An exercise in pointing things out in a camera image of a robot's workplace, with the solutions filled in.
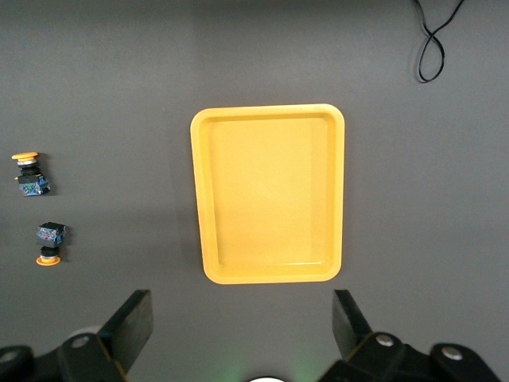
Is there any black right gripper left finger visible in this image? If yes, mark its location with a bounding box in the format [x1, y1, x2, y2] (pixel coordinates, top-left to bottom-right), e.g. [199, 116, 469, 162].
[58, 289, 154, 382]

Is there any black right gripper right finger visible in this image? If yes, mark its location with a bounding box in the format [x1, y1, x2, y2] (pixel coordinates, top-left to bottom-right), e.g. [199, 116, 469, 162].
[321, 289, 439, 382]

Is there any yellow push button red mark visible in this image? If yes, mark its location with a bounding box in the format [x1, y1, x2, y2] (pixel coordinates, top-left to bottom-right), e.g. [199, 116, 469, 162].
[34, 221, 67, 267]

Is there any yellow push button green mark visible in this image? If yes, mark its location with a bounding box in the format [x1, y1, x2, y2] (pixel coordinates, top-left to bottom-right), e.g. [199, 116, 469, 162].
[10, 150, 52, 197]

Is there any yellow plastic tray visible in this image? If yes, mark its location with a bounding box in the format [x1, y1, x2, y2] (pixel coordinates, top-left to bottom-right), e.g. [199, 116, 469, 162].
[189, 103, 346, 286]

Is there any loose black cable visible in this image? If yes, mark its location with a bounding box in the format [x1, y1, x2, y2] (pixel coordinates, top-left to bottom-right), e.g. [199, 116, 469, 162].
[411, 0, 466, 84]

